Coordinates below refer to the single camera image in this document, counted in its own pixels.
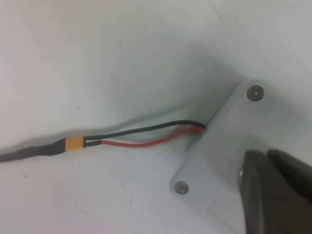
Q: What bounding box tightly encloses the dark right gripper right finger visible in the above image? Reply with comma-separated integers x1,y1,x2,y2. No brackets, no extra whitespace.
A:
266,148,312,194

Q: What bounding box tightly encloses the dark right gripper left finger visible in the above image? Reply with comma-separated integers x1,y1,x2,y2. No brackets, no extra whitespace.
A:
240,149,312,234

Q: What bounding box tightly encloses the grey button control box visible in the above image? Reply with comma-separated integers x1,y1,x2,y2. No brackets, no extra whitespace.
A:
169,78,312,234

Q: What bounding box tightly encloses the silver box screw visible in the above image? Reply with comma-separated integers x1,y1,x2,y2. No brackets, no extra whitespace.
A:
246,85,264,101
174,180,190,196

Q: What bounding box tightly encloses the black wire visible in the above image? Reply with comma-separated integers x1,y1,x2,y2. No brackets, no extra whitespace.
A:
85,119,208,142

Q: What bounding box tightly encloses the red wire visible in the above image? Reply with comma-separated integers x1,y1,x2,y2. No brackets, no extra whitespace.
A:
99,126,208,149

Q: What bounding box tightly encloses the yellow cable connector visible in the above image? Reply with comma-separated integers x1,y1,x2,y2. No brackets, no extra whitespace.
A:
65,136,87,152

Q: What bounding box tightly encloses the black sleeved cable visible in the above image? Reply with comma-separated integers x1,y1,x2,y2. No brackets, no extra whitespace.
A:
0,139,68,164

